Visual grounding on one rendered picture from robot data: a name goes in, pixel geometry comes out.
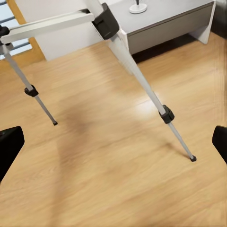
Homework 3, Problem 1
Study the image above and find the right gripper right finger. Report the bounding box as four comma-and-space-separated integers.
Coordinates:
212, 126, 227, 164

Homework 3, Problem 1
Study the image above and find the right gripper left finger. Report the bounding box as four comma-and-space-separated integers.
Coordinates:
0, 126, 25, 183

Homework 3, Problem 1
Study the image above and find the camera tripod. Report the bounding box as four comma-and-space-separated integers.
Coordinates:
0, 0, 197, 162

